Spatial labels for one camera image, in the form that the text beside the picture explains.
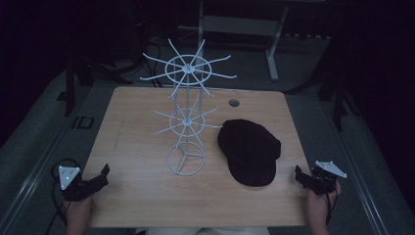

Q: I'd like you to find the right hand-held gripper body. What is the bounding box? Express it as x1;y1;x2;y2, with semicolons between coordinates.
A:
307;160;348;196

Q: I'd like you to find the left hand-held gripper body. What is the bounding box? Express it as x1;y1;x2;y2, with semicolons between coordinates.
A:
58;165;96;203

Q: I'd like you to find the person's left hand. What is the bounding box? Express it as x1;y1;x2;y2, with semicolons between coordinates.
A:
63;195;95;226

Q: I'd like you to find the person's right hand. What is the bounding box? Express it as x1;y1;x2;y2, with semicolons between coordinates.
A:
304;180;343;226

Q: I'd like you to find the black cap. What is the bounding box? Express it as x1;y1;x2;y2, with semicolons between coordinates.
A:
216;118;282;188

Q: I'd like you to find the black stand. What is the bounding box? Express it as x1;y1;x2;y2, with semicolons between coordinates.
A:
284;38;361;132
56;48;134;118

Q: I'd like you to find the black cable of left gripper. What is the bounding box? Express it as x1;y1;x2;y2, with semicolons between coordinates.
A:
45;158;80;235

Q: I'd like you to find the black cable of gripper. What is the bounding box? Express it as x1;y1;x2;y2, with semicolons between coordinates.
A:
324;190;339;227
45;158;80;235

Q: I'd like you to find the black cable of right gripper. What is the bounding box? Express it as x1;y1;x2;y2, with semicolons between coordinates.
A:
324;190;339;227

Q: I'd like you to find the black square frame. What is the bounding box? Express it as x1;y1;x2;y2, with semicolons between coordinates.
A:
70;115;95;130

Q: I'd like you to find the white wire hanging rack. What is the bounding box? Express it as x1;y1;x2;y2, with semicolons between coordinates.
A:
139;38;238;176

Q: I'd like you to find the white metal table frame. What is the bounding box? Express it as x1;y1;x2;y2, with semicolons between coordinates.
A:
177;0;290;82

